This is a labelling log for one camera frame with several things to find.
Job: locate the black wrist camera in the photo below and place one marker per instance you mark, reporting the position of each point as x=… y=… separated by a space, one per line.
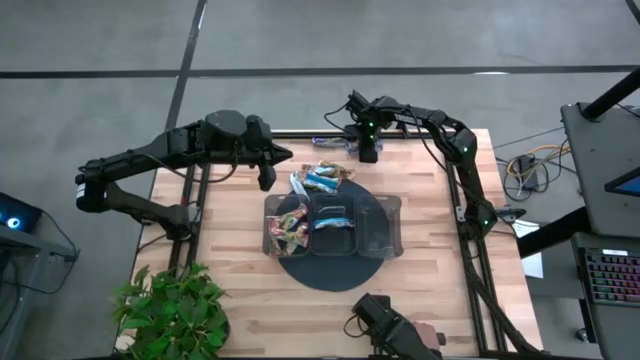
x=267 y=177
x=368 y=152

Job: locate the round dark woven placemat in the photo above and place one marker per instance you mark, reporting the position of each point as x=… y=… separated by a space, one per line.
x=332 y=275

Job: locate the grey side desk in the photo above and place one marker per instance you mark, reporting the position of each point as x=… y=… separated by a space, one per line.
x=30 y=250

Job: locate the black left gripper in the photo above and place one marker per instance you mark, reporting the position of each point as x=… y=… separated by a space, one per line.
x=260 y=140

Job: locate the translucent grey plastic bin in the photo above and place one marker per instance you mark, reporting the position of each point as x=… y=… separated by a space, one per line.
x=395 y=225
x=332 y=245
x=267 y=200

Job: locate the large green potted plant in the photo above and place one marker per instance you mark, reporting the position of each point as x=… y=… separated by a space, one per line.
x=170 y=315

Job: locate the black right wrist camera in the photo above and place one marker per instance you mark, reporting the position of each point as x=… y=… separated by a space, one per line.
x=368 y=152

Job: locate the blue lit screen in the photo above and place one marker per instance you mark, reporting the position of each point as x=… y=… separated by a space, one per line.
x=625 y=185

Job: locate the black power brick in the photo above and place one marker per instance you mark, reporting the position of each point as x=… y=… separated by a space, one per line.
x=526 y=170

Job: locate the thick black support strut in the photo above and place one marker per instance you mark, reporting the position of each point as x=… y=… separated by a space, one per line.
x=550 y=232

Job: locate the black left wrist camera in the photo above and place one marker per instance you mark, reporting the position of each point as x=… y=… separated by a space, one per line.
x=267 y=177

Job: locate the backlit black keyboard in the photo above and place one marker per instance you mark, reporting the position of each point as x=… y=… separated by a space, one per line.
x=612 y=277

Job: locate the dark blue Chewy granola bar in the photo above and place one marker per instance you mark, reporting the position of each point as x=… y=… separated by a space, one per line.
x=327 y=142
x=351 y=147

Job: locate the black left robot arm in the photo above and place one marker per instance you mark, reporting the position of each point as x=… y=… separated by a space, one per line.
x=150 y=152

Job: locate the black slanted pole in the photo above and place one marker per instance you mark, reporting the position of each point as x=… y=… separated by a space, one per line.
x=610 y=95

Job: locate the person's hand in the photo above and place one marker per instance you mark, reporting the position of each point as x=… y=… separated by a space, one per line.
x=427 y=334

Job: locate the white paper sheet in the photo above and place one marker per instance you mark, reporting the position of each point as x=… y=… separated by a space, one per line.
x=532 y=265

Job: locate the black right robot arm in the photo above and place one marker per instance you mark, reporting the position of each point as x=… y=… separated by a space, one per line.
x=470 y=180

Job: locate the tan granola bar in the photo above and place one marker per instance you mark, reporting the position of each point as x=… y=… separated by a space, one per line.
x=342 y=170

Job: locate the computer with blue light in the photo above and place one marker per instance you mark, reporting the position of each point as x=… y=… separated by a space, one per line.
x=15 y=215

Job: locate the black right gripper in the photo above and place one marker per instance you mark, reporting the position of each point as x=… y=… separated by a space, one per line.
x=367 y=130

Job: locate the black operator desk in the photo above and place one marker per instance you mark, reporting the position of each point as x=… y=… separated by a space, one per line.
x=600 y=150

